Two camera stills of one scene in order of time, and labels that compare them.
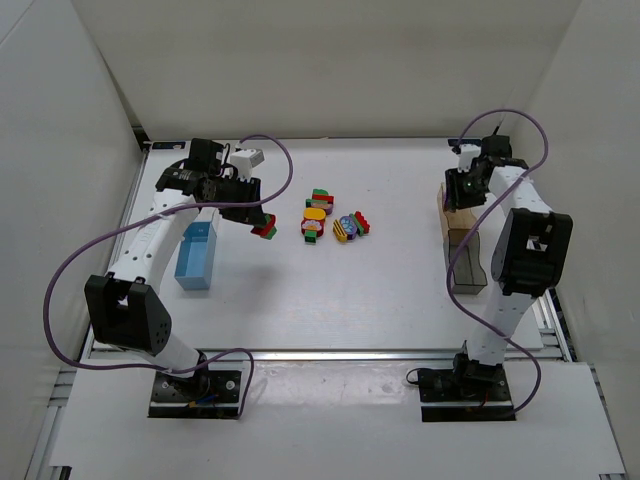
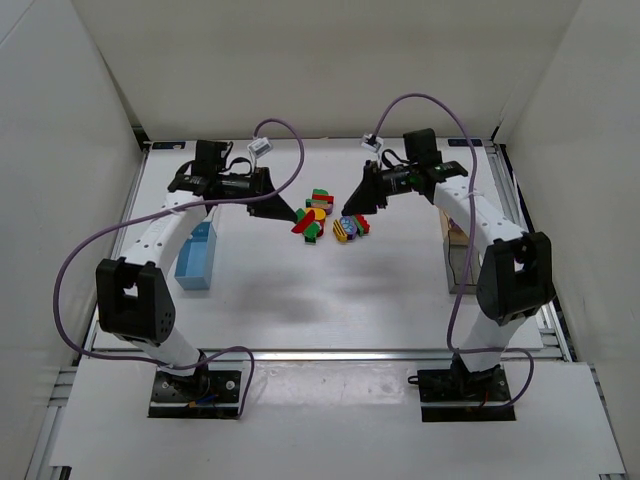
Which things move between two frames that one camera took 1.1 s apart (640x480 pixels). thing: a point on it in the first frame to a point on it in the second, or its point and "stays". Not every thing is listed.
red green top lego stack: (321, 199) stays
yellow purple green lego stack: (346, 227) stays
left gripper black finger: (255, 216) to (273, 207)
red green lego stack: (267, 230) to (303, 219)
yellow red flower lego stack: (312, 226) stays
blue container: (193, 262) stays
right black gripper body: (461, 192) to (373, 183)
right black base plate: (467, 392) stays
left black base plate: (208, 394) stays
